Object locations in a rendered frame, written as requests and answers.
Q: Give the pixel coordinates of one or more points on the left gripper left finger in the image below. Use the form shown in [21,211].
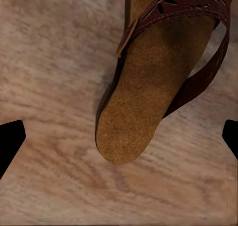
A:
[12,135]

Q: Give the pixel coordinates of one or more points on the sandal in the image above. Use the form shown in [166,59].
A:
[163,40]

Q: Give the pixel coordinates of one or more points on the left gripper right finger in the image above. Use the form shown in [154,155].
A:
[230,135]

